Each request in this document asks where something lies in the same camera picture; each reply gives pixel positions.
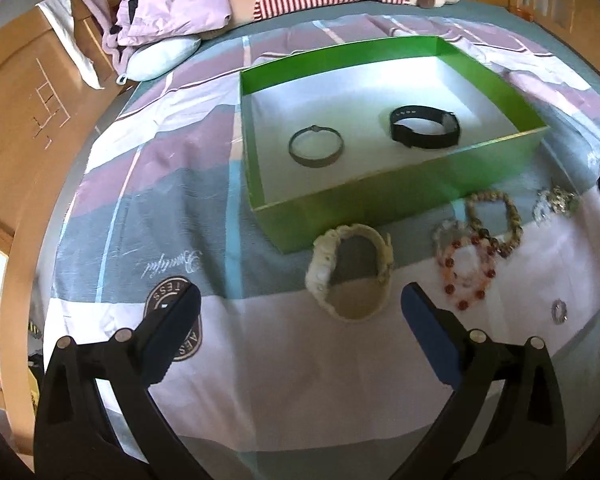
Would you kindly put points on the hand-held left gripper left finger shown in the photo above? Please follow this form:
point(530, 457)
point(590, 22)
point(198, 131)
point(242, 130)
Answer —
point(175, 330)

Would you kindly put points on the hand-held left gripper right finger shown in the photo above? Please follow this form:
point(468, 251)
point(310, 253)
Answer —
point(430, 335)

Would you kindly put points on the green cardboard box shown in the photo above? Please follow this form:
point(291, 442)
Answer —
point(380, 195)

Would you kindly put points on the striped patchwork bed sheet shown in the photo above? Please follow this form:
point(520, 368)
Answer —
point(280, 360)

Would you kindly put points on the black wristwatch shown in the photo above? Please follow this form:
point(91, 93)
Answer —
point(420, 137)

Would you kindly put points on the thin dark bangle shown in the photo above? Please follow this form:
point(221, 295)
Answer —
point(291, 146)

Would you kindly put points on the wooden bed headboard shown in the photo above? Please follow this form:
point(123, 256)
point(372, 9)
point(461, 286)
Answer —
point(20, 110)

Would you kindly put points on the light blue pillow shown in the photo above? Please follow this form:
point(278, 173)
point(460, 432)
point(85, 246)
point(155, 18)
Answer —
point(160, 57)

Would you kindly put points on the white cloth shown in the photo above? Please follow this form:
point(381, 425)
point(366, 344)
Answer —
point(65, 30)

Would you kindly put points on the purple jacket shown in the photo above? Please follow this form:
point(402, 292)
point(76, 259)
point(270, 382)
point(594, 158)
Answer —
point(180, 5)

